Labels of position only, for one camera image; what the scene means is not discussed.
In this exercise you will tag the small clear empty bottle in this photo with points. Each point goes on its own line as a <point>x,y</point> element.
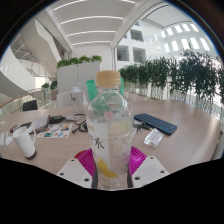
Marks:
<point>77,100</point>

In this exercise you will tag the ceiling light strips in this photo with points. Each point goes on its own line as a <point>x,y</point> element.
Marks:
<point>90,18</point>

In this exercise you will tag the row of green trees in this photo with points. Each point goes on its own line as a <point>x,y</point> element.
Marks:
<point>186,75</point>

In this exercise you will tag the black power adapter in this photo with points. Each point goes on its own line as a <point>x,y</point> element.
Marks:
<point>56,118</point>

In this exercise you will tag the colourful sticker sheet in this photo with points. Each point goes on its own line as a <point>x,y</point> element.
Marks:
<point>55,130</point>

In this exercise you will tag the white chair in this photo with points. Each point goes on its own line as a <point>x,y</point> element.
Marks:
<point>64,99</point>

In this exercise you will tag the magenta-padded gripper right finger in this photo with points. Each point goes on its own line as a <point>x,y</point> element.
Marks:
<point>150,168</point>

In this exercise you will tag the white mug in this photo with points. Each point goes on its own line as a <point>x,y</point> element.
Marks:
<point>24,141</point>

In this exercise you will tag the dark blue keyboard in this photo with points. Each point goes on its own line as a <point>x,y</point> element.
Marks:
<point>156,123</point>

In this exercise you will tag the clear plastic drink bottle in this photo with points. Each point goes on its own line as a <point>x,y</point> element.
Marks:
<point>110,133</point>

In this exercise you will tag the potted green plants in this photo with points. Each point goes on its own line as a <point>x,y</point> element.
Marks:
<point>50,87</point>

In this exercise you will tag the black chair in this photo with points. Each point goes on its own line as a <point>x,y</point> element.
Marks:
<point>30,105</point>

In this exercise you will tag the white planter cabinet with plants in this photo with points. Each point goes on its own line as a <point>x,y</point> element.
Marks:
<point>78,75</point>

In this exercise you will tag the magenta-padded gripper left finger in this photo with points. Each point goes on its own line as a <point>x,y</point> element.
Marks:
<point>77,170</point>

